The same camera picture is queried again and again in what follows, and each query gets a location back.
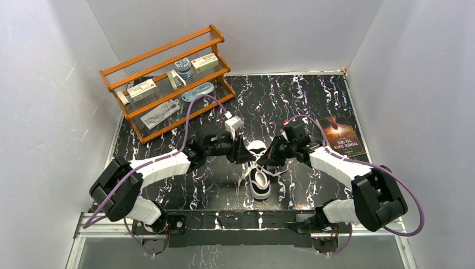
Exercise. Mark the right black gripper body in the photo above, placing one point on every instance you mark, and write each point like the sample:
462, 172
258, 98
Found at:
285, 148

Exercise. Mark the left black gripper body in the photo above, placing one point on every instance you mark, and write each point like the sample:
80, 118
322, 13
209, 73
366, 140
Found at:
240, 149

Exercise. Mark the white shoelace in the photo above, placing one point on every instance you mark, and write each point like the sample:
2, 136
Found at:
257, 175

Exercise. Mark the black white canvas sneaker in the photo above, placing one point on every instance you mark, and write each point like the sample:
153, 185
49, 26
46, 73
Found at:
253, 145

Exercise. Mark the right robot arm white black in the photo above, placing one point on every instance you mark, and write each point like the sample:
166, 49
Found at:
376, 198

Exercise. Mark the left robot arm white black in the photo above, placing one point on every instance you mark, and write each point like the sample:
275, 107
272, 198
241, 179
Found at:
117, 190

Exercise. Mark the brown book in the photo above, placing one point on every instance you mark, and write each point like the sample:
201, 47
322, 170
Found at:
341, 136

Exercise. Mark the blue packaged item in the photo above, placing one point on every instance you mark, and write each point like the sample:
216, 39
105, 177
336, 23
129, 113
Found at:
202, 89

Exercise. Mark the white patterned flat package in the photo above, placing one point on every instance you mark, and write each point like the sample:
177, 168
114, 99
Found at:
160, 113

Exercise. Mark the white green box top shelf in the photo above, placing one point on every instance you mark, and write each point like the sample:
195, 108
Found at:
205, 62

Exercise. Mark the orange wooden shelf rack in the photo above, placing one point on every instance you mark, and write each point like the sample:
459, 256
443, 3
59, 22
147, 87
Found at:
154, 65

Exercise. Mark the round blue white tin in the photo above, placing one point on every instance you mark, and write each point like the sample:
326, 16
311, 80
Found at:
184, 68

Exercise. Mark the white red box middle shelf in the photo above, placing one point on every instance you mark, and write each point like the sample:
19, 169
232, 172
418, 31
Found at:
142, 90

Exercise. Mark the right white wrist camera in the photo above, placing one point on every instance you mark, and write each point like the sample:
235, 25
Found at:
287, 131

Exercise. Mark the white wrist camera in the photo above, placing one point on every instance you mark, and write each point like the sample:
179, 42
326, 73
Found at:
232, 125
287, 131

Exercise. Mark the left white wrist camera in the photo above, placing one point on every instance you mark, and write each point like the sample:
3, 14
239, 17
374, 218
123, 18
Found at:
232, 125

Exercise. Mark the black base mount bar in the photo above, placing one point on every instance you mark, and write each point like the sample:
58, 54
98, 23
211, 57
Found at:
187, 228

